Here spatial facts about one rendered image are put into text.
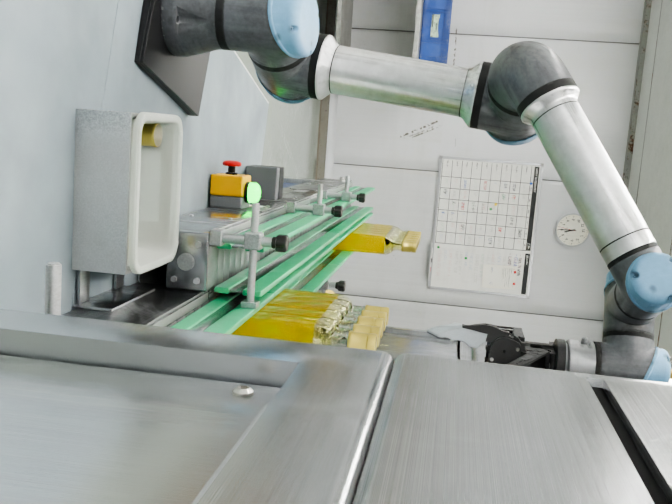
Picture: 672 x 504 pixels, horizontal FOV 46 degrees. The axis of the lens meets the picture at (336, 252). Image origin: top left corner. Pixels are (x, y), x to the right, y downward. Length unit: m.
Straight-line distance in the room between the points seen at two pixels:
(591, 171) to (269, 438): 0.98
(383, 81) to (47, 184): 0.62
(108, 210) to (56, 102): 0.16
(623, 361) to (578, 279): 6.10
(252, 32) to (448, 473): 1.13
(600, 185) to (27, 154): 0.77
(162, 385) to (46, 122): 0.75
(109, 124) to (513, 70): 0.61
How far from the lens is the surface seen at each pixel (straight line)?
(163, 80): 1.39
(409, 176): 7.22
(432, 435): 0.29
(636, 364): 1.28
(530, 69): 1.27
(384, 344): 1.92
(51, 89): 1.08
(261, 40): 1.34
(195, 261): 1.29
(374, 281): 7.34
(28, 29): 1.04
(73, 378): 0.37
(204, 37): 1.37
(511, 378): 0.37
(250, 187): 1.69
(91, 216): 1.14
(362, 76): 1.42
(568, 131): 1.23
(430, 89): 1.40
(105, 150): 1.12
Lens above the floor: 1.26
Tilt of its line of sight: 8 degrees down
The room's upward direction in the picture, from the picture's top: 95 degrees clockwise
